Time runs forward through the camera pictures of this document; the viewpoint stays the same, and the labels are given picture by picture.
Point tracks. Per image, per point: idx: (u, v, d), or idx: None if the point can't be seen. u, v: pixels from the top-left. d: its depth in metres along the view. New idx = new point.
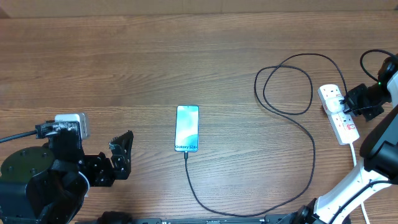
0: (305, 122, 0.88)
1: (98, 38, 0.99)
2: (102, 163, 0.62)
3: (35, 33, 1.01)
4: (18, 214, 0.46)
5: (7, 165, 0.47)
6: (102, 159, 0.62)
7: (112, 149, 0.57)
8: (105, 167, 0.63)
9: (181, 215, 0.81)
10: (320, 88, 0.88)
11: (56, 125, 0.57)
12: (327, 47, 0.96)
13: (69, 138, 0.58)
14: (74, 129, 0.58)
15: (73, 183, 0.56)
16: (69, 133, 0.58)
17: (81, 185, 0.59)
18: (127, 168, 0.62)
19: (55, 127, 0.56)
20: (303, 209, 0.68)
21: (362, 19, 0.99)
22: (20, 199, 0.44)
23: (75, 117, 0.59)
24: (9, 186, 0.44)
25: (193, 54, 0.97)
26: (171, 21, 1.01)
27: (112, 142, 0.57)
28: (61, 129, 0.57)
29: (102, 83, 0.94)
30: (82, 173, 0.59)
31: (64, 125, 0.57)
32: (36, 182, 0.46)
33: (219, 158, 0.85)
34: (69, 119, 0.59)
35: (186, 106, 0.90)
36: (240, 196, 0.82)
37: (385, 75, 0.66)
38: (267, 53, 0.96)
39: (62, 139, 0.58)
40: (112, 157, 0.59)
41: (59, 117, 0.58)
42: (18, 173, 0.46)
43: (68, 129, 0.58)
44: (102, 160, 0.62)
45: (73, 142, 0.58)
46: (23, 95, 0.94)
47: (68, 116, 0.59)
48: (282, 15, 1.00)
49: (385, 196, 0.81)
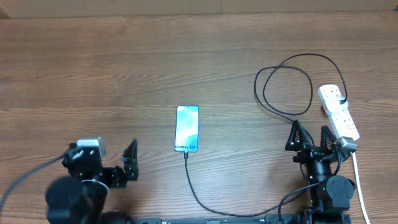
0: (305, 122, 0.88)
1: (99, 39, 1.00)
2: (117, 173, 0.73)
3: (36, 33, 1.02)
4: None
5: (46, 196, 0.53)
6: (117, 171, 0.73)
7: (124, 160, 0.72)
8: (120, 176, 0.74)
9: (181, 215, 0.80)
10: (320, 88, 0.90)
11: (81, 150, 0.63)
12: (327, 48, 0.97)
13: (91, 160, 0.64)
14: (96, 153, 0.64)
15: (97, 190, 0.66)
16: (91, 156, 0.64)
17: (102, 191, 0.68)
18: (136, 173, 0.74)
19: (78, 151, 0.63)
20: (298, 214, 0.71)
21: (362, 19, 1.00)
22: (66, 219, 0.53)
23: (95, 141, 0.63)
24: (55, 212, 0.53)
25: (193, 54, 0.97)
26: (171, 22, 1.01)
27: (125, 155, 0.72)
28: (84, 152, 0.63)
29: (102, 83, 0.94)
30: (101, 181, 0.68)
31: (86, 150, 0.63)
32: (74, 205, 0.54)
33: (219, 158, 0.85)
34: (88, 142, 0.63)
35: (186, 106, 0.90)
36: (240, 196, 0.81)
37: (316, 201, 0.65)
38: (267, 53, 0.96)
39: (84, 160, 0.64)
40: (124, 167, 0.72)
41: (80, 143, 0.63)
42: (58, 202, 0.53)
43: (90, 152, 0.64)
44: (116, 172, 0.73)
45: (94, 162, 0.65)
46: (24, 95, 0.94)
47: (87, 140, 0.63)
48: (282, 15, 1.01)
49: (385, 196, 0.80)
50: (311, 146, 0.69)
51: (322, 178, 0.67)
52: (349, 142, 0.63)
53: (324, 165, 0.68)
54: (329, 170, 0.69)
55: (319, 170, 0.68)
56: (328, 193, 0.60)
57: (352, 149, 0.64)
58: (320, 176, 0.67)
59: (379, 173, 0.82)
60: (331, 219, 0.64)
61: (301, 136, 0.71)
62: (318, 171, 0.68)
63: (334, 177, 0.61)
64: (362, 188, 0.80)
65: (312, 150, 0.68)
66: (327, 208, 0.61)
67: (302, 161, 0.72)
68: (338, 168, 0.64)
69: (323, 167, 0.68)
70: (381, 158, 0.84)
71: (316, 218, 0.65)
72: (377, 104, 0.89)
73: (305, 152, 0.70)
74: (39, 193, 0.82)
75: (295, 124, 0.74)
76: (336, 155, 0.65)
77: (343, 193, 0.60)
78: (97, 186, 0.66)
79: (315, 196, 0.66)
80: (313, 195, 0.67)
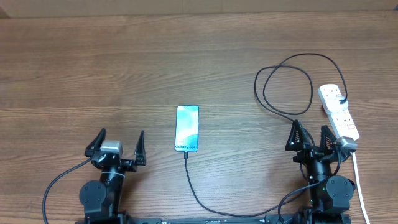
0: (305, 122, 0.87)
1: (98, 38, 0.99)
2: (132, 166, 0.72)
3: (35, 33, 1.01)
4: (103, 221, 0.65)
5: (81, 200, 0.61)
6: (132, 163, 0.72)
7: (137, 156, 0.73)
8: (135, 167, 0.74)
9: (181, 215, 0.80)
10: (320, 88, 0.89)
11: (104, 155, 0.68)
12: (327, 47, 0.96)
13: (114, 162, 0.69)
14: (117, 157, 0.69)
15: (120, 183, 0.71)
16: (113, 159, 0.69)
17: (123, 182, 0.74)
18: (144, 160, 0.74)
19: (102, 155, 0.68)
20: (298, 214, 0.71)
21: (362, 19, 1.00)
22: (99, 214, 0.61)
23: (115, 148, 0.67)
24: (89, 211, 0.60)
25: (193, 54, 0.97)
26: (171, 22, 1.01)
27: (137, 150, 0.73)
28: (107, 156, 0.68)
29: (102, 83, 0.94)
30: (119, 173, 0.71)
31: (109, 154, 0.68)
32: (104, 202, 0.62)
33: (219, 158, 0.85)
34: (109, 149, 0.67)
35: (186, 106, 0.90)
36: (240, 196, 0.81)
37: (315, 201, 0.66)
38: (267, 53, 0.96)
39: (107, 162, 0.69)
40: (135, 160, 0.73)
41: (103, 148, 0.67)
42: (89, 203, 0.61)
43: (112, 156, 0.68)
44: (130, 164, 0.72)
45: (116, 164, 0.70)
46: (23, 95, 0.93)
47: (108, 145, 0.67)
48: (282, 15, 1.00)
49: (385, 196, 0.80)
50: (311, 146, 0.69)
51: (322, 178, 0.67)
52: (349, 142, 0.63)
53: (324, 165, 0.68)
54: (330, 170, 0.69)
55: (319, 170, 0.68)
56: (328, 193, 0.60)
57: (352, 149, 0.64)
58: (319, 176, 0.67)
59: (379, 173, 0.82)
60: (331, 219, 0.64)
61: (300, 136, 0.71)
62: (318, 171, 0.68)
63: (334, 177, 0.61)
64: (362, 188, 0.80)
65: (312, 150, 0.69)
66: (327, 208, 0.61)
67: (302, 161, 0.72)
68: (338, 168, 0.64)
69: (323, 167, 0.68)
70: (381, 158, 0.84)
71: (316, 219, 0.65)
72: (377, 104, 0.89)
73: (305, 152, 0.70)
74: (39, 193, 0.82)
75: (295, 123, 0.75)
76: (335, 155, 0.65)
77: (343, 193, 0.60)
78: (117, 179, 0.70)
79: (315, 196, 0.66)
80: (313, 195, 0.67)
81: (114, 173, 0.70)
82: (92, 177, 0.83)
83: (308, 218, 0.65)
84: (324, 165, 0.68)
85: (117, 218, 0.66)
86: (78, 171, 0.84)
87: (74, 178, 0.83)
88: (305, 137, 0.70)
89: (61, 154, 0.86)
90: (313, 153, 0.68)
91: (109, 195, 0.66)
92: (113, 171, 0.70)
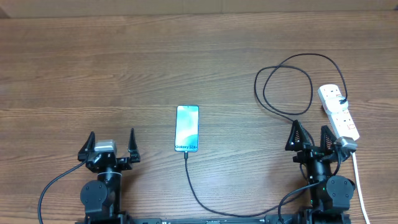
0: (305, 122, 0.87)
1: (99, 38, 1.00)
2: (128, 163, 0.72)
3: (36, 33, 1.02)
4: (103, 221, 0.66)
5: (82, 200, 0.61)
6: (127, 160, 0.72)
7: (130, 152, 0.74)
8: (130, 165, 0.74)
9: (181, 215, 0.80)
10: (320, 87, 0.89)
11: (99, 155, 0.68)
12: (327, 47, 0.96)
13: (109, 161, 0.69)
14: (113, 155, 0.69)
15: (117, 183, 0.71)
16: (109, 158, 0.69)
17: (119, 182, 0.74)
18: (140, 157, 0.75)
19: (97, 155, 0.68)
20: (298, 214, 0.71)
21: (362, 19, 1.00)
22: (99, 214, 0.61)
23: (109, 147, 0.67)
24: (90, 210, 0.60)
25: (193, 54, 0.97)
26: (171, 22, 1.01)
27: (130, 147, 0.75)
28: (102, 156, 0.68)
29: (102, 83, 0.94)
30: (115, 172, 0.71)
31: (104, 154, 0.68)
32: (105, 202, 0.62)
33: (219, 158, 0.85)
34: (104, 148, 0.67)
35: (186, 106, 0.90)
36: (240, 196, 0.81)
37: (315, 201, 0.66)
38: (267, 53, 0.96)
39: (103, 162, 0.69)
40: (130, 158, 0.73)
41: (97, 149, 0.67)
42: (91, 203, 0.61)
43: (107, 155, 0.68)
44: (126, 162, 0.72)
45: (112, 163, 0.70)
46: (23, 95, 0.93)
47: (102, 145, 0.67)
48: (282, 15, 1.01)
49: (385, 196, 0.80)
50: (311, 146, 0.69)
51: (322, 178, 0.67)
52: (349, 142, 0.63)
53: (324, 165, 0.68)
54: (329, 170, 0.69)
55: (319, 170, 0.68)
56: (328, 193, 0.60)
57: (352, 149, 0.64)
58: (319, 176, 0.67)
59: (379, 173, 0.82)
60: (331, 219, 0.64)
61: (300, 136, 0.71)
62: (318, 171, 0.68)
63: (334, 177, 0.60)
64: (361, 188, 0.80)
65: (312, 150, 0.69)
66: (327, 208, 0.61)
67: (302, 161, 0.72)
68: (338, 168, 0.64)
69: (323, 167, 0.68)
70: (381, 158, 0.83)
71: (316, 219, 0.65)
72: (377, 104, 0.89)
73: (305, 152, 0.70)
74: (39, 193, 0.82)
75: (295, 123, 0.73)
76: (335, 155, 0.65)
77: (343, 194, 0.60)
78: (114, 178, 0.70)
79: (315, 196, 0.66)
80: (313, 195, 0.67)
81: (111, 173, 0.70)
82: (92, 177, 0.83)
83: (308, 218, 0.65)
84: (324, 165, 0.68)
85: (118, 218, 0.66)
86: (78, 171, 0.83)
87: (74, 178, 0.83)
88: (305, 137, 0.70)
89: (61, 154, 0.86)
90: (313, 153, 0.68)
91: (110, 195, 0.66)
92: (109, 170, 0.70)
